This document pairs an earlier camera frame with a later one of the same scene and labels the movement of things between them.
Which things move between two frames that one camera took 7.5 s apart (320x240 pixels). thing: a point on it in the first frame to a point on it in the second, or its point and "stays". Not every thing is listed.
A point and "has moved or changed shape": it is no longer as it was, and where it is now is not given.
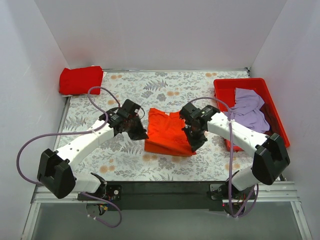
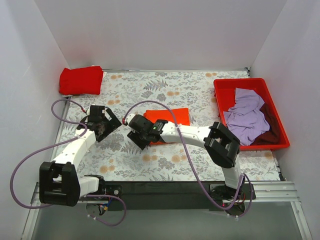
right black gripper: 193,130 to 136,137
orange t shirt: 165,134 has moved or changed shape
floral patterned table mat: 123,159 stays
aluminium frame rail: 280,192 stays
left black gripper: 133,125 to 107,127
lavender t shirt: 247,112 stays
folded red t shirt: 78,81 stays
